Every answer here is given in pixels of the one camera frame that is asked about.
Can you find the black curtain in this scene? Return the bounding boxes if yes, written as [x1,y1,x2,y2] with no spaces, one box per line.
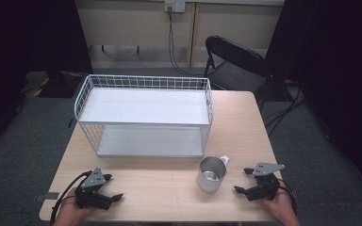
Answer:
[0,0,94,158]
[264,0,362,196]

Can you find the person's right hand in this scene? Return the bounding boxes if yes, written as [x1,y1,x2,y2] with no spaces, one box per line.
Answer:
[261,187,302,226]

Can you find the silver metal mug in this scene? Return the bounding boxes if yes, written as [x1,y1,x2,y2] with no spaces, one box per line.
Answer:
[196,154,231,193]

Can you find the dark stand base yellow tape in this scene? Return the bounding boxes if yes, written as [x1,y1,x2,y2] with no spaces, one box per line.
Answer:
[21,70,88,99]

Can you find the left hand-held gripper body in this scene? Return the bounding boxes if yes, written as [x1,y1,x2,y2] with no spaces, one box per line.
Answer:
[74,167,114,211]

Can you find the person's left hand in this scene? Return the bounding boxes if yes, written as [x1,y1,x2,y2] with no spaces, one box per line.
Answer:
[53,187,96,226]

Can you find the grey tape strip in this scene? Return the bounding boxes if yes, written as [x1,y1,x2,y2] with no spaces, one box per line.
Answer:
[33,191,60,202]

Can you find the white wall socket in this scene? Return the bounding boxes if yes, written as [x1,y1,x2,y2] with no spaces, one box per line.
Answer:
[164,0,187,14]

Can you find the white wire shelf rack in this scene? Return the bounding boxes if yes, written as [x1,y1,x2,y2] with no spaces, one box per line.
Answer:
[74,73,215,159]

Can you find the black folding chair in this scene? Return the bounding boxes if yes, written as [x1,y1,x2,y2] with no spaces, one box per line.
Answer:
[203,35,275,102]

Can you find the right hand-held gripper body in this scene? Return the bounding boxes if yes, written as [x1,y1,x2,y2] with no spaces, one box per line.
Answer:
[245,161,286,202]

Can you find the black wall socket cable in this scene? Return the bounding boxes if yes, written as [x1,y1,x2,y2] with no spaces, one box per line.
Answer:
[168,8,204,77]

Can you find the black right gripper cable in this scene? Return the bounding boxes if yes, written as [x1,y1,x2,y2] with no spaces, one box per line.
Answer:
[277,178,299,216]

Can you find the black floor cables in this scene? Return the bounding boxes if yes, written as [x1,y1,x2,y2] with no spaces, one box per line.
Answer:
[262,79,310,137]

